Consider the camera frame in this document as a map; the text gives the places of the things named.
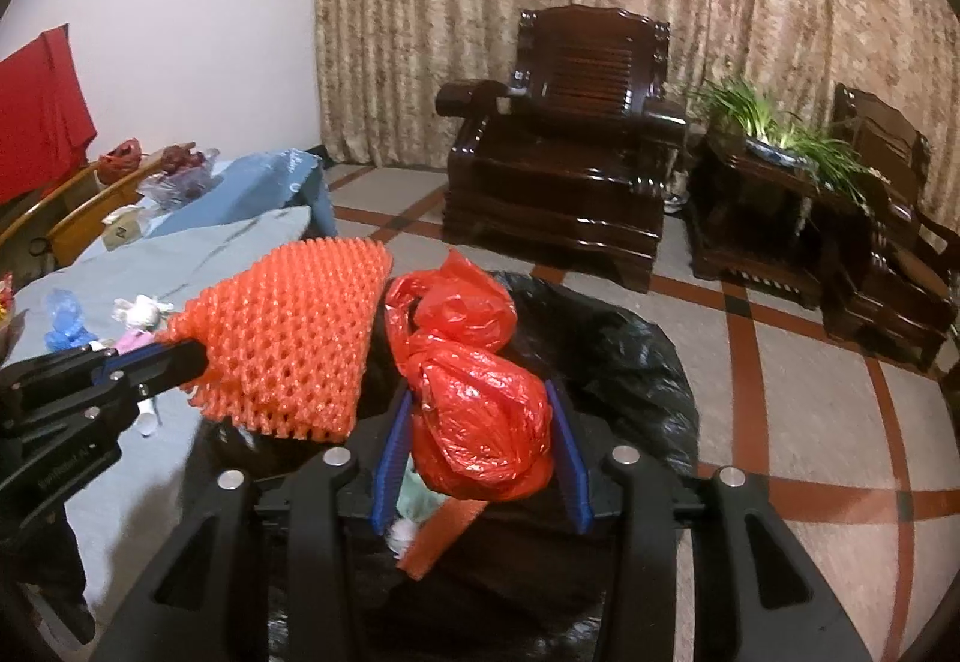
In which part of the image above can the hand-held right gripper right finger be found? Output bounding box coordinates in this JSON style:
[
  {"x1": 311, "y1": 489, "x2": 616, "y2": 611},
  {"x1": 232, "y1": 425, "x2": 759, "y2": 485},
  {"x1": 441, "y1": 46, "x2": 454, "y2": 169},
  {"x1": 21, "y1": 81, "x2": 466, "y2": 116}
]
[{"x1": 544, "y1": 379, "x2": 875, "y2": 662}]

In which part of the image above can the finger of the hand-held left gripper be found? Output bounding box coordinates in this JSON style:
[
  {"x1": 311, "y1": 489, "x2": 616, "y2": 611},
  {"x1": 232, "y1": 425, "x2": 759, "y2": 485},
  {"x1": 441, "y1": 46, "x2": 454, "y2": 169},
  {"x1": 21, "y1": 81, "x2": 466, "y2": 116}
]
[
  {"x1": 0, "y1": 339, "x2": 213, "y2": 443},
  {"x1": 0, "y1": 341, "x2": 181, "y2": 402}
]

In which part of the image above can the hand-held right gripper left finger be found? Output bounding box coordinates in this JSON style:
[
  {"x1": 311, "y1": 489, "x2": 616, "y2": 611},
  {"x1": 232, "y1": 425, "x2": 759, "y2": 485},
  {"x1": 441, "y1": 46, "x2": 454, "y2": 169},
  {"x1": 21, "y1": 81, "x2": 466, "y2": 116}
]
[{"x1": 94, "y1": 390, "x2": 415, "y2": 662}]

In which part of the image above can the white tissue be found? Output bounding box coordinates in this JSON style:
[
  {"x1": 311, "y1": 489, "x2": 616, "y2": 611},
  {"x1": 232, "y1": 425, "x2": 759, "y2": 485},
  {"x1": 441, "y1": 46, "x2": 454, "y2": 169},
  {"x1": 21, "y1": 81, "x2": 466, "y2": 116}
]
[{"x1": 112, "y1": 293, "x2": 178, "y2": 334}]

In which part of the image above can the blue plastic bag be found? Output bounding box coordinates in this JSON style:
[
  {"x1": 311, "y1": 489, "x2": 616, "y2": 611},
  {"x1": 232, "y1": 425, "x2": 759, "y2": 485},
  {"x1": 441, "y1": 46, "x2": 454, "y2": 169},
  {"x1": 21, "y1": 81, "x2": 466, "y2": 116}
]
[{"x1": 43, "y1": 287, "x2": 99, "y2": 353}]

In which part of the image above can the black trash bag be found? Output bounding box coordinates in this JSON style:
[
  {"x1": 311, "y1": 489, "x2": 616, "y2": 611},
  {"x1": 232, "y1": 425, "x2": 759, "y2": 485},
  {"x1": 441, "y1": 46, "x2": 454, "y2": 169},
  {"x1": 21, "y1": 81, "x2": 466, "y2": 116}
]
[{"x1": 180, "y1": 270, "x2": 702, "y2": 662}]

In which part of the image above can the pink wrapper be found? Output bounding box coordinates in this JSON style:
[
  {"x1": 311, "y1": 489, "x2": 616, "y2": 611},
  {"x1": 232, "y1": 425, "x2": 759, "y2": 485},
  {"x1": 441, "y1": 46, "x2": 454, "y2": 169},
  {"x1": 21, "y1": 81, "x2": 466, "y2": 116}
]
[{"x1": 112, "y1": 330, "x2": 163, "y2": 355}]

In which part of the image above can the crumpled pale paper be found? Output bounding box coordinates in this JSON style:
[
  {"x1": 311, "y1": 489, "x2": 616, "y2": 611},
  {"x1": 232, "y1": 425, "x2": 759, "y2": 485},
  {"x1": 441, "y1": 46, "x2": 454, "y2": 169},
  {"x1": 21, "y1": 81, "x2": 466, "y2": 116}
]
[{"x1": 388, "y1": 467, "x2": 445, "y2": 558}]

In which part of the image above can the tissue box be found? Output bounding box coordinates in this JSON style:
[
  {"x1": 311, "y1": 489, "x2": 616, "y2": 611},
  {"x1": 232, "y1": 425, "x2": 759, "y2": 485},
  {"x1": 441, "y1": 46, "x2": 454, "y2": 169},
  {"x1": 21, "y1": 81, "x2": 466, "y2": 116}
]
[{"x1": 101, "y1": 210, "x2": 144, "y2": 251}]

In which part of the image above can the wooden chair back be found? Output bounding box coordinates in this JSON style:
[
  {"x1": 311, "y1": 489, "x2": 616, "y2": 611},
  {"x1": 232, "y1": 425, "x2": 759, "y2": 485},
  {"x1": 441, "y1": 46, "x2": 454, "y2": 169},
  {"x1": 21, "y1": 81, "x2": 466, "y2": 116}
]
[{"x1": 49, "y1": 161, "x2": 172, "y2": 267}]

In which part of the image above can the glass fruit bowl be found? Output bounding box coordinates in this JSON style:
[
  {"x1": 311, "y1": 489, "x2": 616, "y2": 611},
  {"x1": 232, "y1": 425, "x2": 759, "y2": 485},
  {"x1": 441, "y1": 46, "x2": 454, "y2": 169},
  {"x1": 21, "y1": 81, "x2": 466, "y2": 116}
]
[{"x1": 139, "y1": 148, "x2": 223, "y2": 210}]

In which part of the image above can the light wooden chair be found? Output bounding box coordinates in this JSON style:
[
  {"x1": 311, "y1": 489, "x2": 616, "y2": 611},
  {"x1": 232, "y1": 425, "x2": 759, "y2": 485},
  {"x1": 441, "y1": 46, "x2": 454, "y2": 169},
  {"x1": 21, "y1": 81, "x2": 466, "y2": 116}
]
[{"x1": 0, "y1": 161, "x2": 102, "y2": 292}]

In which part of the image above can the small red plastic bag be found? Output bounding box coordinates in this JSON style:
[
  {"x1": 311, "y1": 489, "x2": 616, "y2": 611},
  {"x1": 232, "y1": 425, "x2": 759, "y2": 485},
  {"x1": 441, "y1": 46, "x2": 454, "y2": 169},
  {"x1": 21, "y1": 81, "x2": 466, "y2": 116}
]
[{"x1": 97, "y1": 139, "x2": 144, "y2": 186}]

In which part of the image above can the red cloth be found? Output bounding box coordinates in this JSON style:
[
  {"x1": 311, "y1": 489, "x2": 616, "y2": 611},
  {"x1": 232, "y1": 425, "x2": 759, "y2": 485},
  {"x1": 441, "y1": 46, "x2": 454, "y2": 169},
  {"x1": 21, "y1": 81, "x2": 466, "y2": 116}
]
[{"x1": 0, "y1": 26, "x2": 99, "y2": 206}]

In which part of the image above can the dark wooden armchair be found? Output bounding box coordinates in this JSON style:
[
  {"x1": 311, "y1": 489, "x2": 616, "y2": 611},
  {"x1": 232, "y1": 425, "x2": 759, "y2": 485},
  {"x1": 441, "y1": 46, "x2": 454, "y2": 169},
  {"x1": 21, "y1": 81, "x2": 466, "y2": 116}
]
[
  {"x1": 814, "y1": 83, "x2": 960, "y2": 374},
  {"x1": 436, "y1": 4, "x2": 689, "y2": 294}
]

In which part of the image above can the dark wooden side table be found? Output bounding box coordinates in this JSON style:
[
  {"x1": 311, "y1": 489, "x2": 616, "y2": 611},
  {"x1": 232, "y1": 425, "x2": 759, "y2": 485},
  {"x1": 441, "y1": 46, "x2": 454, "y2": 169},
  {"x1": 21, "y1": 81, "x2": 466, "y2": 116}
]
[{"x1": 686, "y1": 130, "x2": 826, "y2": 311}]

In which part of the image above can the potted green plant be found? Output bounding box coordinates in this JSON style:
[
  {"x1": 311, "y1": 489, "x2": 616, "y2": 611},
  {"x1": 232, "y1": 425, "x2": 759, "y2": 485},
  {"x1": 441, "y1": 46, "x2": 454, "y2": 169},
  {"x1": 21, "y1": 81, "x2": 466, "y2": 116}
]
[{"x1": 686, "y1": 76, "x2": 875, "y2": 213}]

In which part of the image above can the beige patterned curtain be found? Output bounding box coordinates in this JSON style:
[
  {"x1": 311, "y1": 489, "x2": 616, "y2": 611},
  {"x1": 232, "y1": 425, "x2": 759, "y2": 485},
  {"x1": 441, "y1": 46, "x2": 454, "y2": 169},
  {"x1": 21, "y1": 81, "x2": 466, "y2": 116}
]
[{"x1": 310, "y1": 0, "x2": 960, "y2": 333}]

